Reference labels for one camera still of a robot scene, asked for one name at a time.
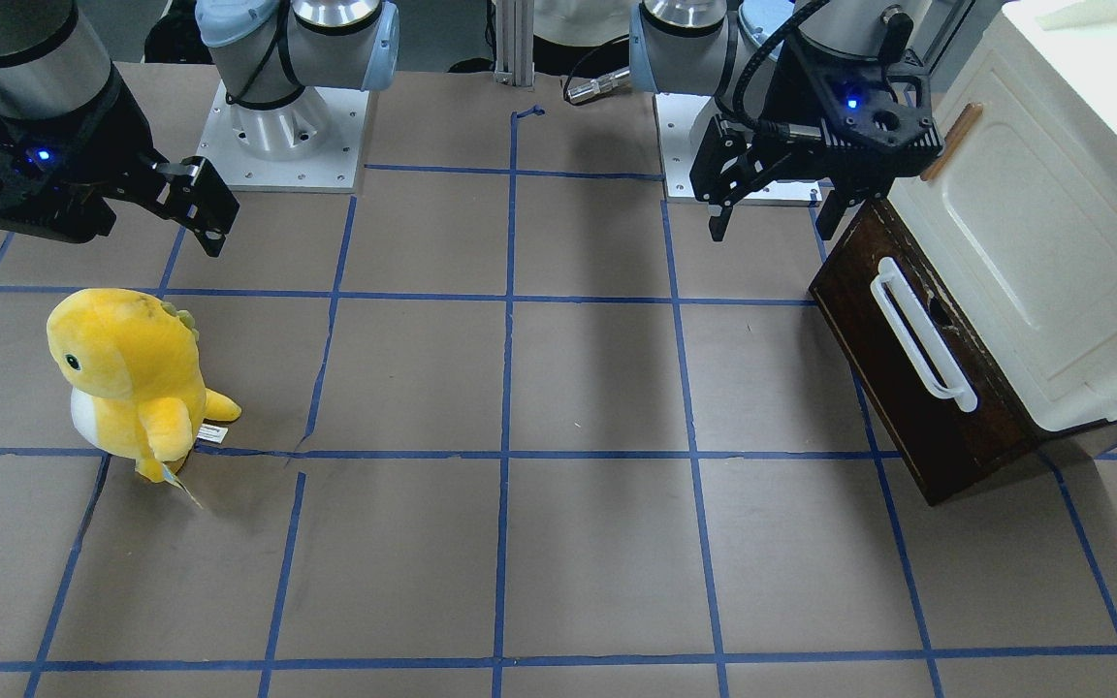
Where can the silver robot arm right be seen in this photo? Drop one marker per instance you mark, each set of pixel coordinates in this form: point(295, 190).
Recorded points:
point(268, 52)

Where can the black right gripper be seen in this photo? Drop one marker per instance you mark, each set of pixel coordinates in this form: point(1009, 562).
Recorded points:
point(115, 138)

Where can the yellow plush dinosaur toy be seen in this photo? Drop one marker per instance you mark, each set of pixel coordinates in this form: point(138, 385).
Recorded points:
point(133, 364)

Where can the dark brown wooden drawer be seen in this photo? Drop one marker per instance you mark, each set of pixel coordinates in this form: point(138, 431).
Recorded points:
point(947, 450)

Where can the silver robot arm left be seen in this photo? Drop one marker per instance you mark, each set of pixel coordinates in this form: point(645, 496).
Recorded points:
point(691, 47)

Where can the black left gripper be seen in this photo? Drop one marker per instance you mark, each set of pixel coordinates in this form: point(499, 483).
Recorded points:
point(780, 105)

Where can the cream plastic storage cabinet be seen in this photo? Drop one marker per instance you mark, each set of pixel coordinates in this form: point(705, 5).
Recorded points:
point(1021, 220)

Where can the aluminium frame post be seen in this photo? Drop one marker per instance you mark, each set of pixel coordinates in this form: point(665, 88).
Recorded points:
point(513, 48)

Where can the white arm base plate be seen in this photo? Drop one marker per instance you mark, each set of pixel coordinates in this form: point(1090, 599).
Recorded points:
point(314, 145)
point(681, 122)

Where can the white drawer handle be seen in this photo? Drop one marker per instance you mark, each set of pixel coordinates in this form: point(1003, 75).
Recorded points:
point(917, 335)

